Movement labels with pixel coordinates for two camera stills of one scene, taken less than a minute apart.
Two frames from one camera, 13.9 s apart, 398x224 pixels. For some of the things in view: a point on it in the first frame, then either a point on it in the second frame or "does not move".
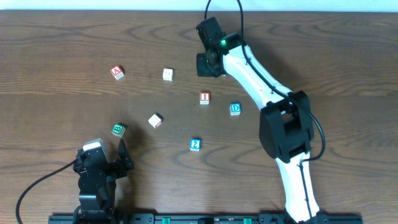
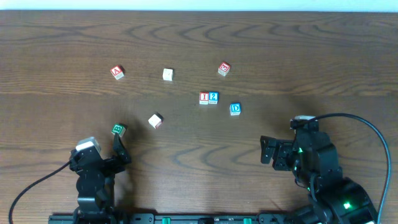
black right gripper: [203, 66] to [280, 154]
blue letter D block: [235, 109] does not move
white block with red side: [155, 121] does not move
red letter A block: [118, 71] does not move
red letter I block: [204, 98] does not move
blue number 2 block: [195, 144] to [213, 98]
